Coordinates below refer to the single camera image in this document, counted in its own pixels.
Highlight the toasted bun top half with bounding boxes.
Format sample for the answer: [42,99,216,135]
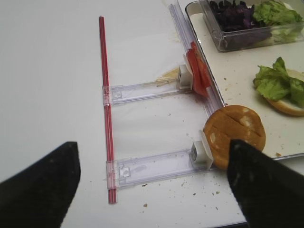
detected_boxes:
[203,105,266,170]

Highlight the red left rail strip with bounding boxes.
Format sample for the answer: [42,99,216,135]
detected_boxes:
[98,16,118,204]

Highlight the green lettuce in container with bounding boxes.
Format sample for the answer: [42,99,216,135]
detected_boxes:
[253,0,304,43]

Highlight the clear plastic salad container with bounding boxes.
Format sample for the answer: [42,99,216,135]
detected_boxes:
[199,0,304,52]

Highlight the green lettuce leaf on bun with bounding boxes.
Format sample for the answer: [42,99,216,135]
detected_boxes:
[253,57,304,108]

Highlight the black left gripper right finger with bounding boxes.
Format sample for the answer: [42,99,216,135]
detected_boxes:
[227,139,304,228]

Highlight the white bun pusher block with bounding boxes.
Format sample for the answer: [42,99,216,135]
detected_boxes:
[190,130,214,170]

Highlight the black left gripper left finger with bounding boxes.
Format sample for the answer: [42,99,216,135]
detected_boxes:
[0,142,81,228]

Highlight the white tomato pusher block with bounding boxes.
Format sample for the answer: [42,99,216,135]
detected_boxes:
[177,65,193,90]

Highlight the clear tomato pusher track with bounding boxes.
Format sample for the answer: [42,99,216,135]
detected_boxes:
[103,79,191,106]

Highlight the metal tray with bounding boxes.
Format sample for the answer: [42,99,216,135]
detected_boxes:
[185,2,304,159]

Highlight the red tomato slice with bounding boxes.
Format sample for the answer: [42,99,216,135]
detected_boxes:
[190,41,211,88]
[186,49,209,98]

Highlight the clear left front stop rail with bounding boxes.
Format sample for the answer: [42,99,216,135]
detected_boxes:
[168,1,223,117]

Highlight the clear bun pusher track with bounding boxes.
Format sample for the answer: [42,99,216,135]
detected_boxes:
[106,149,207,190]

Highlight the bottom bun half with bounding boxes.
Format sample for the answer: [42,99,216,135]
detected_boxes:
[266,98,304,116]

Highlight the purple lettuce leaves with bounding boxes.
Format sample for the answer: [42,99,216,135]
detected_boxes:
[209,0,272,50]

